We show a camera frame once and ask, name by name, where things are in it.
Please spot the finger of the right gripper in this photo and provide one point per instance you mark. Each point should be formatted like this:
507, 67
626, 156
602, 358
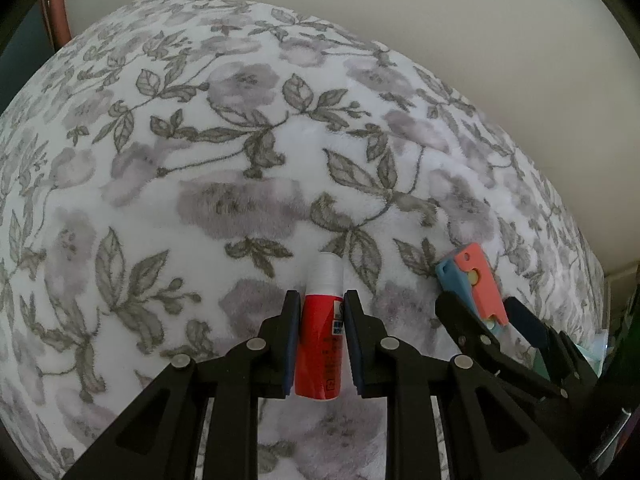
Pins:
475, 340
564, 363

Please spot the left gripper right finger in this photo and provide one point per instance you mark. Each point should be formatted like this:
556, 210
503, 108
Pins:
445, 418

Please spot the red white glue tube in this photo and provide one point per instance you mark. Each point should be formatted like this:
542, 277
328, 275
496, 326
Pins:
319, 356

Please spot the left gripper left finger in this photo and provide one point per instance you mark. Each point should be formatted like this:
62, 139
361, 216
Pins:
200, 416

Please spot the teal rimmed white tray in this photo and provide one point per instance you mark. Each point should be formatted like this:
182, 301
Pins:
595, 354

